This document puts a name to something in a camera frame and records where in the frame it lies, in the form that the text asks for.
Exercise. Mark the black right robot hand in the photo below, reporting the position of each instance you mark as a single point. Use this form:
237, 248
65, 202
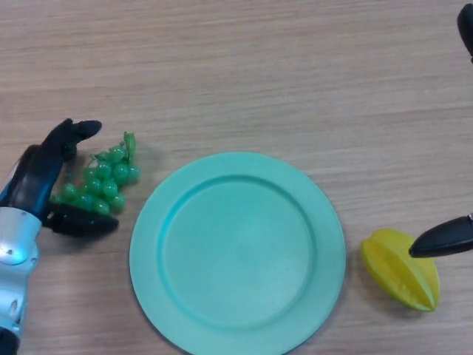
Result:
443, 238

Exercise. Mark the teal round plate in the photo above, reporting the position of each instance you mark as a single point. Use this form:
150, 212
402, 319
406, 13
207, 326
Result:
236, 255

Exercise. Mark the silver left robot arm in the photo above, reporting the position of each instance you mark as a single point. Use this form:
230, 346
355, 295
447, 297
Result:
15, 266

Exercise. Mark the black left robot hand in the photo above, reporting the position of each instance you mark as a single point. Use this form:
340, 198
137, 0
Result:
33, 177

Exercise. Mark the yellow starfruit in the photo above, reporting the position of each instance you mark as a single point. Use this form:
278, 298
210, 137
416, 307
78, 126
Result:
403, 277

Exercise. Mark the green grape bunch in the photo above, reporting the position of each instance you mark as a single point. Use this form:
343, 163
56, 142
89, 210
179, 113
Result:
103, 181

